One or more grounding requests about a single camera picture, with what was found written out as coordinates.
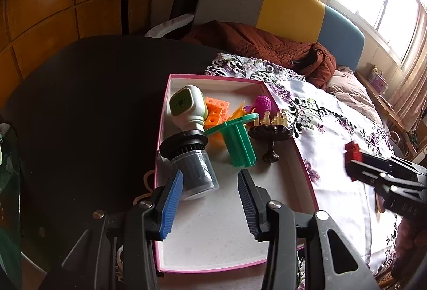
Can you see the orange cube block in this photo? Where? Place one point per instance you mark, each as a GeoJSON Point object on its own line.
{"type": "Point", "coordinates": [216, 108]}

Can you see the purple box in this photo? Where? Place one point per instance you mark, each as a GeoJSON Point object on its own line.
{"type": "Point", "coordinates": [378, 81]}

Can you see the green plastic holder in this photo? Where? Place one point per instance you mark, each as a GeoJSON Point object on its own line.
{"type": "Point", "coordinates": [240, 143]}

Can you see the pink curtain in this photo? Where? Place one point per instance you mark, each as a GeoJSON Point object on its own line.
{"type": "Point", "coordinates": [412, 100]}

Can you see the white embroidered floral tablecloth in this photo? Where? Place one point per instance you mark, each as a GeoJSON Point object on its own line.
{"type": "Point", "coordinates": [333, 130]}

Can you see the white cloth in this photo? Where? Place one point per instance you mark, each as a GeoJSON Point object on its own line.
{"type": "Point", "coordinates": [166, 26]}

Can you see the white and green plastic gadget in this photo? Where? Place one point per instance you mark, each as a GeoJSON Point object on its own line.
{"type": "Point", "coordinates": [193, 103]}

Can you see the rust quilted jacket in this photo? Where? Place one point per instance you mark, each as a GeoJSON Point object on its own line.
{"type": "Point", "coordinates": [253, 43]}

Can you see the pink beige pillow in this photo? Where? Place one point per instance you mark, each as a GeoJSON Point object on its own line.
{"type": "Point", "coordinates": [350, 86]}

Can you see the red puzzle block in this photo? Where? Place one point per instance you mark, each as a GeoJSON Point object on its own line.
{"type": "Point", "coordinates": [353, 150]}

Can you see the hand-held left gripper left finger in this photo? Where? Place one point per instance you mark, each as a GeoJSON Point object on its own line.
{"type": "Point", "coordinates": [171, 206]}

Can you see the purple textured egg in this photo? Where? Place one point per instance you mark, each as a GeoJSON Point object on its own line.
{"type": "Point", "coordinates": [263, 103]}

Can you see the round wooden disc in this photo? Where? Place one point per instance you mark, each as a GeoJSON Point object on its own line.
{"type": "Point", "coordinates": [379, 206]}

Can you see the orange plastic piece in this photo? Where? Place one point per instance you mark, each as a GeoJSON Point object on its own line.
{"type": "Point", "coordinates": [237, 112]}

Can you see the white box with pink rim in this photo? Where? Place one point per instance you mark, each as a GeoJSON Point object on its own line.
{"type": "Point", "coordinates": [206, 226]}

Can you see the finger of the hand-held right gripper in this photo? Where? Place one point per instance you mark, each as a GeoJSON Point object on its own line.
{"type": "Point", "coordinates": [383, 161]}
{"type": "Point", "coordinates": [367, 173]}

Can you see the brown flower-shaped stand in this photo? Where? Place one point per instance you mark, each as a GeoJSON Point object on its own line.
{"type": "Point", "coordinates": [270, 131]}

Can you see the person's right hand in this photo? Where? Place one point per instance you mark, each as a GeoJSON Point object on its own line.
{"type": "Point", "coordinates": [410, 243]}

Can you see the grey yellow blue headboard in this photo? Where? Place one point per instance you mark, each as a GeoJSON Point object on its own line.
{"type": "Point", "coordinates": [290, 6]}

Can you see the wooden desk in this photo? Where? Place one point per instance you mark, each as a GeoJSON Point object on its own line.
{"type": "Point", "coordinates": [393, 116]}

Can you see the green translucent object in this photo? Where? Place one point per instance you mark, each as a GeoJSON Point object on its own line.
{"type": "Point", "coordinates": [8, 210]}

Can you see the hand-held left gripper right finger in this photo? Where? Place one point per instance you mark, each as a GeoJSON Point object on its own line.
{"type": "Point", "coordinates": [248, 206]}

